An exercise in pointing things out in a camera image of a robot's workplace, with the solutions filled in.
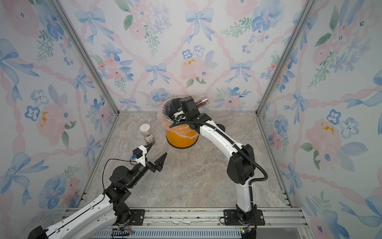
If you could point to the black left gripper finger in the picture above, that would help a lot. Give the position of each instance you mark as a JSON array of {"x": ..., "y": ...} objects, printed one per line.
[
  {"x": 159, "y": 163},
  {"x": 148, "y": 147}
]

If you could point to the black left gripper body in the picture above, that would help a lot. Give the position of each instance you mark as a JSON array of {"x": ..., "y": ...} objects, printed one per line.
[{"x": 148, "y": 166}]

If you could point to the clear jar with dried roses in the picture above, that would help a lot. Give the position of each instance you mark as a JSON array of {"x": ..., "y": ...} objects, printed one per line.
[{"x": 202, "y": 102}]

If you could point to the white-lidded flower tea jar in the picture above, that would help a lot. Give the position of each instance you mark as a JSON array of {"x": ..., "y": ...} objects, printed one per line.
[{"x": 147, "y": 134}]

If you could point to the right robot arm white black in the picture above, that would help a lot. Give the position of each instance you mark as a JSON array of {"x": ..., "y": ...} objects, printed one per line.
[{"x": 241, "y": 166}]

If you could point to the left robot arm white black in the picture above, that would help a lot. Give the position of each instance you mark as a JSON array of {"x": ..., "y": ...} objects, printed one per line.
[{"x": 109, "y": 208}]

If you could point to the clear plastic bin liner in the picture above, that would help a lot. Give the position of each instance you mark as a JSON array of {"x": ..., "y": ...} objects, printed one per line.
[{"x": 164, "y": 116}]

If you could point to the orange trash bin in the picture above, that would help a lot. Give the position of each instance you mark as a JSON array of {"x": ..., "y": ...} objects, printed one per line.
[{"x": 180, "y": 143}]

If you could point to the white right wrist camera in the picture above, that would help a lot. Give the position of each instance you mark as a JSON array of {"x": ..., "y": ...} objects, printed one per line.
[{"x": 180, "y": 116}]

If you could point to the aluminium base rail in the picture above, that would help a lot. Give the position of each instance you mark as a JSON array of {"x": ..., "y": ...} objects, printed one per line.
[{"x": 194, "y": 223}]

